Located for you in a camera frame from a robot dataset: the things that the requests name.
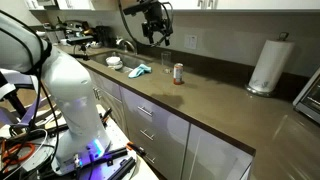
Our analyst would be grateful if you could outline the white upper kitchen cabinets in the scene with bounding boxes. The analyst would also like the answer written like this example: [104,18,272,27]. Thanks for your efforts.
[24,0,320,13]

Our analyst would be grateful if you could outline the white cable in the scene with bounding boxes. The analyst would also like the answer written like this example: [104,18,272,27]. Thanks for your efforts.
[0,128,49,180]

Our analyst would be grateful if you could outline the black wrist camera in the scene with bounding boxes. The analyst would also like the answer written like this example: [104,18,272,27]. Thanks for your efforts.
[122,1,153,17]

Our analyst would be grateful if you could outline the metal drawer handle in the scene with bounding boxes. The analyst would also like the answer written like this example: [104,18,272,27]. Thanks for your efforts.
[144,153,157,165]
[137,105,155,118]
[139,128,156,142]

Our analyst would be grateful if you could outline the white and purple frame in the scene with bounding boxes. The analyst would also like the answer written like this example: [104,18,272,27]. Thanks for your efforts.
[0,67,53,128]

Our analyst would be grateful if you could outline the black aluminium rail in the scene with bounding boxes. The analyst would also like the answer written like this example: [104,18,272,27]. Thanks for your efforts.
[92,147,138,180]

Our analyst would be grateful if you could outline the black coffee machine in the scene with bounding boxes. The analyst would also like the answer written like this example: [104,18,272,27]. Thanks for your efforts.
[94,24,114,48]

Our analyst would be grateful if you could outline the steel kitchen sink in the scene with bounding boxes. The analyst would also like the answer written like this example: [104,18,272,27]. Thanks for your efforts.
[89,49,155,74]

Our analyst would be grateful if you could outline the white bowl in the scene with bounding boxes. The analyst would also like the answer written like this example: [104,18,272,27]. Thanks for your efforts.
[105,55,122,66]

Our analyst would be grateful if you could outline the clear drinking glass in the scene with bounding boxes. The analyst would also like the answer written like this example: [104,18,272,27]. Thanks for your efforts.
[161,50,173,74]

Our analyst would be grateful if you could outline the black stereo camera on stand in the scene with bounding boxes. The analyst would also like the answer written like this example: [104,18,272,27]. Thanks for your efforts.
[65,34,95,62]

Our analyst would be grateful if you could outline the silver toaster oven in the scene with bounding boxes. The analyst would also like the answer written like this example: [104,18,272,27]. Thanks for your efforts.
[292,66,320,125]

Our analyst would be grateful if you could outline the orange cable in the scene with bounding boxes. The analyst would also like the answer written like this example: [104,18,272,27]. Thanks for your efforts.
[0,139,36,172]

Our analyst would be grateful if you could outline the black and orange clamp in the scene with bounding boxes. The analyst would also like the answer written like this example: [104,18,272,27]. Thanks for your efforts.
[125,141,148,158]

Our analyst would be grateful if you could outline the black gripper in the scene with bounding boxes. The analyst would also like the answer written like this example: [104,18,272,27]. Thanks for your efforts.
[141,1,174,47]

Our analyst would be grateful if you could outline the metal paper towel holder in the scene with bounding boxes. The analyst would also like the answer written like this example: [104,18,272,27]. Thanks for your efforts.
[244,31,290,98]

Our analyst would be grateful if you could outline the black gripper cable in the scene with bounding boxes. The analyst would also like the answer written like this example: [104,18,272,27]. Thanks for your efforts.
[117,0,175,47]

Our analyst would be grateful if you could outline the black red-handled tool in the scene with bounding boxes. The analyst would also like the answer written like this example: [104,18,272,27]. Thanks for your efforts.
[99,107,113,128]

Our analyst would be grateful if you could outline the white paper towel roll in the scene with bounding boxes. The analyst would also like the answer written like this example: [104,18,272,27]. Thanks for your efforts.
[248,39,296,94]

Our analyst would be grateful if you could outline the white wall outlet plate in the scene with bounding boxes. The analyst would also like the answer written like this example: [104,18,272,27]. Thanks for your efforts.
[184,34,198,50]

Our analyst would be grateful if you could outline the light blue cloth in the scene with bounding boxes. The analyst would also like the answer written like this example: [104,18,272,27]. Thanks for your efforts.
[128,63,153,79]

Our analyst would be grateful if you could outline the orange and white drink can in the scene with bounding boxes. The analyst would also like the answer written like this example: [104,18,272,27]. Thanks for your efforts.
[172,62,185,86]

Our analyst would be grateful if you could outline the chrome sink faucet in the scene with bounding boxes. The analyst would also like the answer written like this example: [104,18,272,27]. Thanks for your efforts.
[115,33,138,55]

